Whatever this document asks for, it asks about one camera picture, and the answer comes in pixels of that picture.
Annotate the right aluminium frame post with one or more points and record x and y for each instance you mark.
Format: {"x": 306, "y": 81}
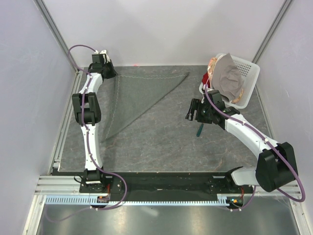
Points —
{"x": 272, "y": 29}

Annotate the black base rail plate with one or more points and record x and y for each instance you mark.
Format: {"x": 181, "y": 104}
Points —
{"x": 136, "y": 184}

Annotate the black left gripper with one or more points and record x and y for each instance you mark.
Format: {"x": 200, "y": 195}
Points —
{"x": 113, "y": 73}

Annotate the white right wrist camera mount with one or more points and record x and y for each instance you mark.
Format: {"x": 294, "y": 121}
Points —
{"x": 203, "y": 89}

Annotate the white plastic basket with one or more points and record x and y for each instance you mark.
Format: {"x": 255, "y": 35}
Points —
{"x": 249, "y": 72}

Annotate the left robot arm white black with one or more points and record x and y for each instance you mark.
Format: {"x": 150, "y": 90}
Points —
{"x": 87, "y": 113}

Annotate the gold spoon green handle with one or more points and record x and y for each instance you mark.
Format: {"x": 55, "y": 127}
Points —
{"x": 200, "y": 130}

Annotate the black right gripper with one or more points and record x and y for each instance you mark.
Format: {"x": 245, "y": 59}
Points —
{"x": 196, "y": 105}

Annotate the grey cloth in basket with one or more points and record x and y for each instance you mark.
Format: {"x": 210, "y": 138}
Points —
{"x": 227, "y": 78}

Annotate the red cloth in basket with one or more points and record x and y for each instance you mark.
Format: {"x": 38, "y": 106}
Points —
{"x": 206, "y": 79}

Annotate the slotted cable duct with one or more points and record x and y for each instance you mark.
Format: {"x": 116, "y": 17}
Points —
{"x": 95, "y": 200}

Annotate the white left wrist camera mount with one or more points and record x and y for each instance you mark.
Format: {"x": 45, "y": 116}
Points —
{"x": 105, "y": 55}

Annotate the aluminium frame post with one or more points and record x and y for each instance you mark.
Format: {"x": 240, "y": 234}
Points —
{"x": 54, "y": 29}
{"x": 272, "y": 29}

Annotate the grey-green cloth napkin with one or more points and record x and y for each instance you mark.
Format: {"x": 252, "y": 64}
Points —
{"x": 134, "y": 95}

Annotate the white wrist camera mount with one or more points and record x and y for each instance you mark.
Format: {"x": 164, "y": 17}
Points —
{"x": 105, "y": 55}
{"x": 203, "y": 89}

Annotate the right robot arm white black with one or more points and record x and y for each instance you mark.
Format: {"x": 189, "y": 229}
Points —
{"x": 276, "y": 164}

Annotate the patterned pink cloth in basket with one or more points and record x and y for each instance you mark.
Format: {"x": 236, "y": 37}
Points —
{"x": 211, "y": 65}

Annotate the left aluminium frame post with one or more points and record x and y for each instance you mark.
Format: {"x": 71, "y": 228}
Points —
{"x": 54, "y": 29}

